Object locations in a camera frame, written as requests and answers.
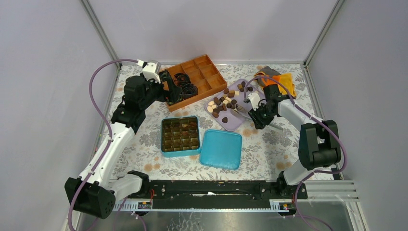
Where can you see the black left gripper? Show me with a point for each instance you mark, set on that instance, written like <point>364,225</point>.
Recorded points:
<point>173,91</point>

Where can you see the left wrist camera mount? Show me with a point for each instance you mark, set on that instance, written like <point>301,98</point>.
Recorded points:
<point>150,69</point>

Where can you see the teal box lid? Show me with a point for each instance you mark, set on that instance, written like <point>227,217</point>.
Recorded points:
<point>221,149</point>

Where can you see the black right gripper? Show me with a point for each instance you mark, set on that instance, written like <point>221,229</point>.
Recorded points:
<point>260,123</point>

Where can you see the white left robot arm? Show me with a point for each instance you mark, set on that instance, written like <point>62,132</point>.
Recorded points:
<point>93,192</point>

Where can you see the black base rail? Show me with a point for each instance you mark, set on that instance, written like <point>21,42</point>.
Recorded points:
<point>214,196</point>

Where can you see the wooden compartment tray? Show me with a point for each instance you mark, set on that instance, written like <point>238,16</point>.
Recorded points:
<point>203,74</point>

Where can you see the pile of assorted chocolates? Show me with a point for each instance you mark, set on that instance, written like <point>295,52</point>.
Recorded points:
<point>217,107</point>

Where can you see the metal serving tongs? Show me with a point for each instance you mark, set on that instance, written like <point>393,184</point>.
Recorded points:
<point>243,112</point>

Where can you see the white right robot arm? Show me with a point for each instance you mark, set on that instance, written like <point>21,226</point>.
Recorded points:
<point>318,146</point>

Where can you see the lavender plastic tray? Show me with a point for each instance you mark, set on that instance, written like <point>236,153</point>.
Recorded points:
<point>243,88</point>

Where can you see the rolled dark patterned tie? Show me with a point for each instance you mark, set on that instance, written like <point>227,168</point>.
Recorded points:
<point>188,90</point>

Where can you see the orange grey cloth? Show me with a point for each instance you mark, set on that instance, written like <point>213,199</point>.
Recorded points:
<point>285,79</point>

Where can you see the teal chocolate box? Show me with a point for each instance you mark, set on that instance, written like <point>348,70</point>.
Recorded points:
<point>180,136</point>

